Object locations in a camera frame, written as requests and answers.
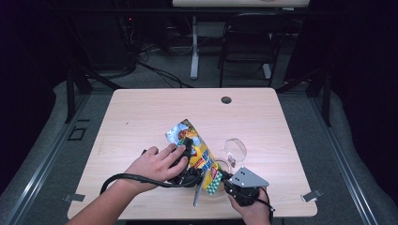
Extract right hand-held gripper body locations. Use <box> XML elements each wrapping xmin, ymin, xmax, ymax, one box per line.
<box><xmin>223</xmin><ymin>166</ymin><xmax>270</xmax><ymax>207</ymax></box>

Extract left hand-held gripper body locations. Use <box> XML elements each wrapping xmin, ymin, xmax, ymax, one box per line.
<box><xmin>170</xmin><ymin>156</ymin><xmax>207</xmax><ymax>207</ymax></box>

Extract yellow spouted food pouch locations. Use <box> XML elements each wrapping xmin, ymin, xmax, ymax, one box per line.
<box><xmin>164</xmin><ymin>118</ymin><xmax>223</xmax><ymax>196</ymax></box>

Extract clear glass jar with lid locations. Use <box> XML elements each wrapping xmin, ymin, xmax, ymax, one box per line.
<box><xmin>213</xmin><ymin>138</ymin><xmax>248</xmax><ymax>188</ymax></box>

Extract person's right hand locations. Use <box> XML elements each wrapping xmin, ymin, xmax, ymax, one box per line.
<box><xmin>228</xmin><ymin>187</ymin><xmax>270</xmax><ymax>225</ymax></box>

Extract person's left hand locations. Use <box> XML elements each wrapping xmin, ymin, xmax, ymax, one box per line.
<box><xmin>125</xmin><ymin>143</ymin><xmax>190</xmax><ymax>193</ymax></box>

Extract grey tape piece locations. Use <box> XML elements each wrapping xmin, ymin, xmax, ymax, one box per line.
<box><xmin>63</xmin><ymin>193</ymin><xmax>86</xmax><ymax>203</ymax></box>
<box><xmin>300</xmin><ymin>188</ymin><xmax>323</xmax><ymax>203</ymax></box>

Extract dark equipment cabinet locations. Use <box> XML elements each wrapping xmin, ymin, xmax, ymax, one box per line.
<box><xmin>71</xmin><ymin>12</ymin><xmax>139</xmax><ymax>71</ymax></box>

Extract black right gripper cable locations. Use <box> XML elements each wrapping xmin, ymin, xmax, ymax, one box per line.
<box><xmin>233</xmin><ymin>187</ymin><xmax>276</xmax><ymax>224</ymax></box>

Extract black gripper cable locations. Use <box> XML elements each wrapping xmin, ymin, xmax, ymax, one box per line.
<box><xmin>99</xmin><ymin>172</ymin><xmax>203</xmax><ymax>195</ymax></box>
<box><xmin>233</xmin><ymin>187</ymin><xmax>276</xmax><ymax>224</ymax></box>

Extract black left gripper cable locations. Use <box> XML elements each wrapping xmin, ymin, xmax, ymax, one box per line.
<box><xmin>99</xmin><ymin>172</ymin><xmax>203</xmax><ymax>195</ymax></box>

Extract black floor cables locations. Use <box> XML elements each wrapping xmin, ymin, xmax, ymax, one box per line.
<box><xmin>137</xmin><ymin>60</ymin><xmax>193</xmax><ymax>89</ymax></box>

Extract aluminium floor rail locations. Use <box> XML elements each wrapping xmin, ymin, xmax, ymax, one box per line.
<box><xmin>309</xmin><ymin>97</ymin><xmax>379</xmax><ymax>225</ymax></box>
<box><xmin>3</xmin><ymin>93</ymin><xmax>90</xmax><ymax>225</ymax></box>

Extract black metal frame post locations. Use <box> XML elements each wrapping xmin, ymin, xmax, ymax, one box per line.
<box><xmin>275</xmin><ymin>68</ymin><xmax>332</xmax><ymax>128</ymax></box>
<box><xmin>65</xmin><ymin>67</ymin><xmax>123</xmax><ymax>124</ymax></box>

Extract black horizontal frame bar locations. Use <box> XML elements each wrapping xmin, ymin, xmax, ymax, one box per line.
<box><xmin>55</xmin><ymin>7</ymin><xmax>314</xmax><ymax>17</ymax></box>

